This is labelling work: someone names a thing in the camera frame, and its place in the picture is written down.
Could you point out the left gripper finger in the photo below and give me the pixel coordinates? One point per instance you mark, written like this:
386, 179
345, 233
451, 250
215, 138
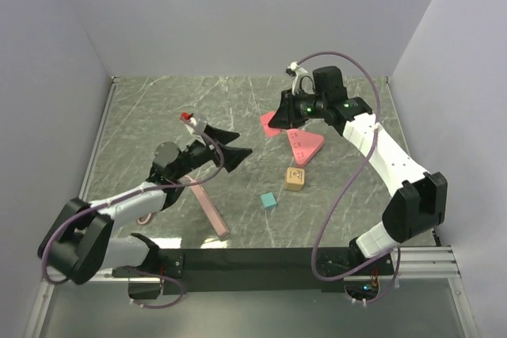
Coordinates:
229, 158
220, 136

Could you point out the wooden cube block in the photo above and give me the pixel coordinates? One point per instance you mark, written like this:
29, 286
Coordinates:
294, 179

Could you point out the teal cube block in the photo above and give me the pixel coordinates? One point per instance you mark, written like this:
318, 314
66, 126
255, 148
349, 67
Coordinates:
268, 200

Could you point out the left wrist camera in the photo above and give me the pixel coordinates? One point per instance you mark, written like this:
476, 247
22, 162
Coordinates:
194, 122

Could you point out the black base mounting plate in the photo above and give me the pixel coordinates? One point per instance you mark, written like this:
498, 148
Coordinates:
212, 270

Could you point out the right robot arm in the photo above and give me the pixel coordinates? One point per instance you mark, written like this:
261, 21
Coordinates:
418, 197

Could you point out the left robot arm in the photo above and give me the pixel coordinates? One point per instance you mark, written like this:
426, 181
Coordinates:
78, 245

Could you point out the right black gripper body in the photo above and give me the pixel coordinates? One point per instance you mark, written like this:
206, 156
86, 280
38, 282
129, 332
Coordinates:
308, 106

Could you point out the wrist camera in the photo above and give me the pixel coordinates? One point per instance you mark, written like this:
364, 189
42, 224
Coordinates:
194, 122
295, 70

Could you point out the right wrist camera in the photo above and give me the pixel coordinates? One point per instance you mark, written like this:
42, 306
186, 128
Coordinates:
295, 70

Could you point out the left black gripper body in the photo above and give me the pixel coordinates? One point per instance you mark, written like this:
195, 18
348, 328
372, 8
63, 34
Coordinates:
199, 153

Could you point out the pink triangular power strip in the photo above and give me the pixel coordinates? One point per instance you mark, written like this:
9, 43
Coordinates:
305, 145

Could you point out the pink triangular plug adapter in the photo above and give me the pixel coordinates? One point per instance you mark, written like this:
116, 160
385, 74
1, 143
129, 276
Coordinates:
271, 132

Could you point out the pink long power strip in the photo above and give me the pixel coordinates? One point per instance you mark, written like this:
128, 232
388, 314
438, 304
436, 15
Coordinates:
214, 217

